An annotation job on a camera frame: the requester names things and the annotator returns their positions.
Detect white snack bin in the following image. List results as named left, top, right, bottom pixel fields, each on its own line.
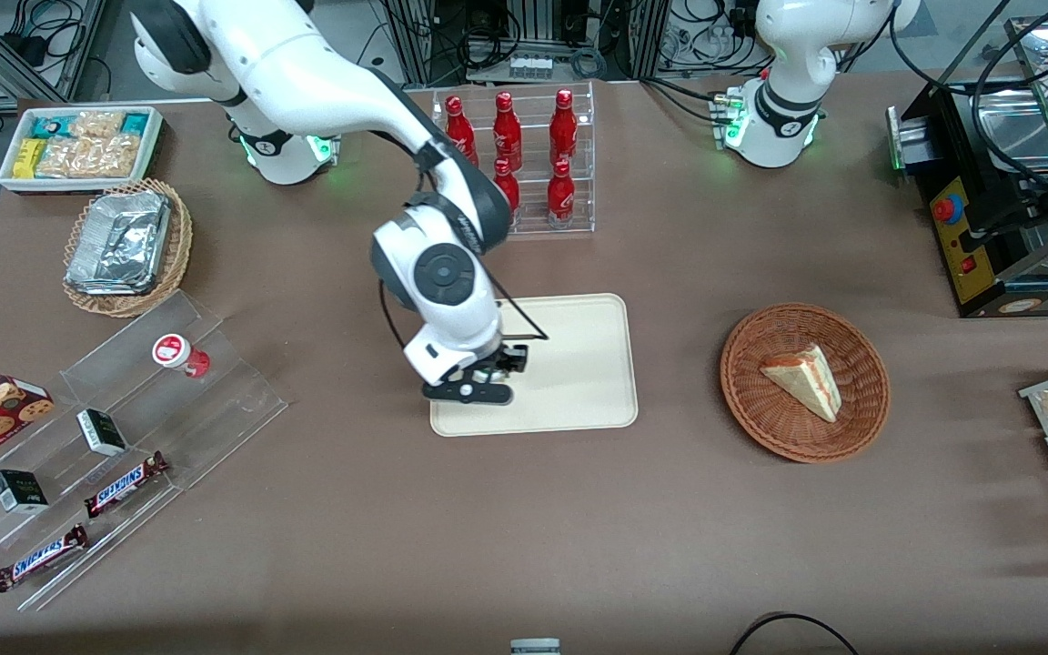
left=0, top=106, right=164, bottom=196

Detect snickers bar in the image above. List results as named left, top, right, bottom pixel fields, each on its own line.
left=84, top=451, right=170, bottom=519
left=0, top=524, right=89, bottom=594

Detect yellow snack packet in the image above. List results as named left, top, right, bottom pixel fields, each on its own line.
left=13, top=137, right=48, bottom=180

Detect black looped cable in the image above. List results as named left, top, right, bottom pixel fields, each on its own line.
left=729, top=612, right=860, bottom=655

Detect clear cracker bag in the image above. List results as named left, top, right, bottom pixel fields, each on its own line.
left=69, top=110, right=126, bottom=140
left=36, top=135, right=141, bottom=179

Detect red gum bottle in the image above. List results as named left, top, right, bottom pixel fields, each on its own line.
left=152, top=333, right=211, bottom=379

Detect clear acrylic stepped display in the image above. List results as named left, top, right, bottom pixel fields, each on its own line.
left=0, top=289, right=289, bottom=613

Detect red cola bottle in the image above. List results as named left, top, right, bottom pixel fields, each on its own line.
left=546, top=159, right=577, bottom=225
left=491, top=90, right=524, bottom=172
left=549, top=87, right=579, bottom=167
left=445, top=95, right=479, bottom=166
left=493, top=157, right=522, bottom=224

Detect clear acrylic bottle rack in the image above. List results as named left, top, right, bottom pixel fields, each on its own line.
left=406, top=81, right=597, bottom=237

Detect small black box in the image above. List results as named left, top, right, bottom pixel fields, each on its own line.
left=0, top=469, right=49, bottom=514
left=76, top=408, right=128, bottom=458

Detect triangular sandwich slice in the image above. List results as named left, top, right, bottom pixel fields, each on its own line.
left=760, top=343, right=843, bottom=424

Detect brown round wicker basket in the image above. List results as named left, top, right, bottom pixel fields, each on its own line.
left=720, top=303, right=892, bottom=465

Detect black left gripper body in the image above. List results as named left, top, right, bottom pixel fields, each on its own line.
left=988, top=177, right=1048, bottom=260

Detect black machine with yellow panel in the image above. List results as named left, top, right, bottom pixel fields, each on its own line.
left=886, top=14, right=1048, bottom=319

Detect silver foil trays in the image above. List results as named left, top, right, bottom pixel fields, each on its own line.
left=65, top=190, right=172, bottom=296

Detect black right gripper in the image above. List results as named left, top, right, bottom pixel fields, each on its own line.
left=451, top=343, right=528, bottom=388

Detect light oval wicker basket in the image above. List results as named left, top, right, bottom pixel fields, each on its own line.
left=62, top=177, right=194, bottom=318

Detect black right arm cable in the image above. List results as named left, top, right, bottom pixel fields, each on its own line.
left=378, top=264, right=550, bottom=351

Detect cream plastic tray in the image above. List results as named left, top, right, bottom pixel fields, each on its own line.
left=430, top=292, right=640, bottom=438

